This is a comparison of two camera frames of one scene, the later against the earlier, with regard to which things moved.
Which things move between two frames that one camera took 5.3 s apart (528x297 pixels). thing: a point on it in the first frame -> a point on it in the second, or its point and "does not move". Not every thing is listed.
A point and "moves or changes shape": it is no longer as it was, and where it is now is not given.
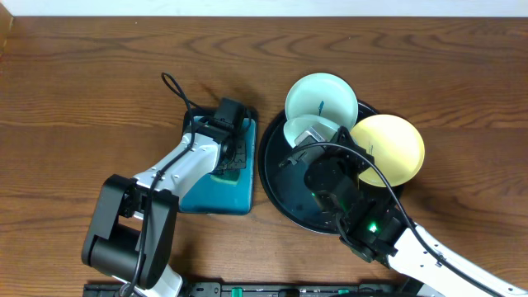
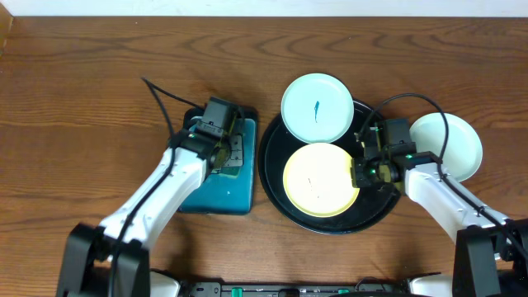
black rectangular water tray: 213,195 does not move
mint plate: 296,125 -> 464,150
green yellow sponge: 230,176 moves or changes shape
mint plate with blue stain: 323,94 does not move
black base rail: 256,289 does not move
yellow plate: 397,146 moves or changes shape
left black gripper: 238,150 -> 230,148
